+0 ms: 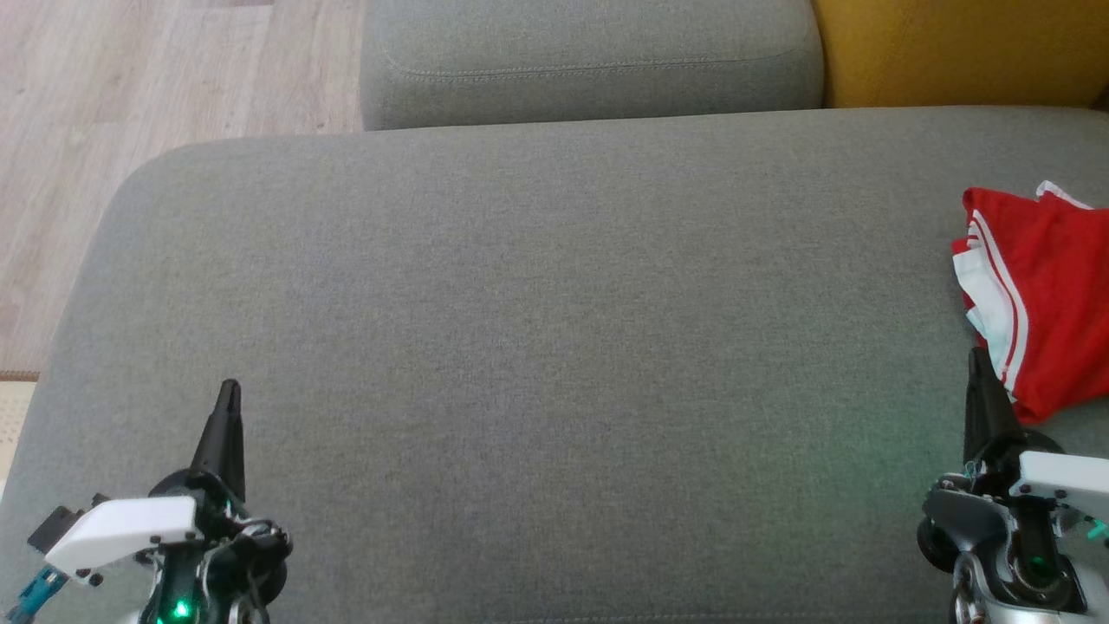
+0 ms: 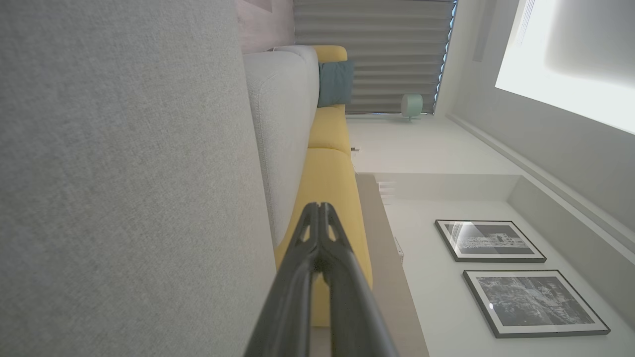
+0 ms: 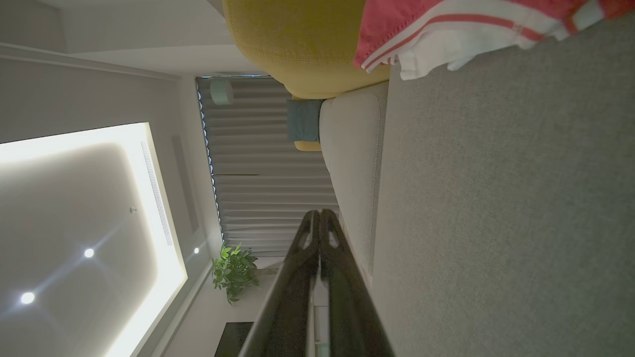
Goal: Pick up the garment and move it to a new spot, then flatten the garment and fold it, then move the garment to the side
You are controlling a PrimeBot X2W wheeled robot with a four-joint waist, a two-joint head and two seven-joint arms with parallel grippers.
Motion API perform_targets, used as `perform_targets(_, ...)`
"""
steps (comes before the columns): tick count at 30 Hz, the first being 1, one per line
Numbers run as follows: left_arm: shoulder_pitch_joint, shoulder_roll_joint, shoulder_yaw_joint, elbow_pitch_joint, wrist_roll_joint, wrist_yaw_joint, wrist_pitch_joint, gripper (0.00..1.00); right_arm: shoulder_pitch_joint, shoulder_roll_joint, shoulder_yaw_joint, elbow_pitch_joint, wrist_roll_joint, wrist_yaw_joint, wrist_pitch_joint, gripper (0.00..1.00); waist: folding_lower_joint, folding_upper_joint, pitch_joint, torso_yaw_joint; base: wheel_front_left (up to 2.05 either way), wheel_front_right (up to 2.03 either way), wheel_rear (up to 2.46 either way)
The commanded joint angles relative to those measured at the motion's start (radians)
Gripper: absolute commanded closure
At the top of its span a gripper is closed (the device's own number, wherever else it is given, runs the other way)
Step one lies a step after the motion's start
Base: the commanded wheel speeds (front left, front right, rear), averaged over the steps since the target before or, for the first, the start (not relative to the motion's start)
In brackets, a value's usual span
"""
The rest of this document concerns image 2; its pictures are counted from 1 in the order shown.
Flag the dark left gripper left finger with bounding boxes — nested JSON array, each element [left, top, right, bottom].
[[243, 202, 321, 357]]

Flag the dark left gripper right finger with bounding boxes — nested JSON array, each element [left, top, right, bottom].
[[319, 202, 398, 357]]

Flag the light wooden ledge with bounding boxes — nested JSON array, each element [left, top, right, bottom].
[[354, 172, 431, 357]]

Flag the yellow sofa back cushion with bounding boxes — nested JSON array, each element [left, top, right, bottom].
[[274, 147, 374, 328], [307, 104, 352, 157]]

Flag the small black framed picture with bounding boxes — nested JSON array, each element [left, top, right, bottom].
[[435, 219, 548, 264]]

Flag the grey sofa cushion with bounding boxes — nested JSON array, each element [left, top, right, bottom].
[[243, 45, 321, 249]]

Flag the large black framed picture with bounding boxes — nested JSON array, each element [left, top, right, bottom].
[[462, 269, 611, 339]]

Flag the large grey sofa seat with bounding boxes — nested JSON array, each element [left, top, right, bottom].
[[0, 0, 277, 357]]

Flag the mint round lamp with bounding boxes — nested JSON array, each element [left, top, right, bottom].
[[400, 93, 424, 122]]

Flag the teal throw pillow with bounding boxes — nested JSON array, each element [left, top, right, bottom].
[[317, 60, 356, 109]]

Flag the grey pleated curtain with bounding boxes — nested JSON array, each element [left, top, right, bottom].
[[292, 0, 455, 115]]

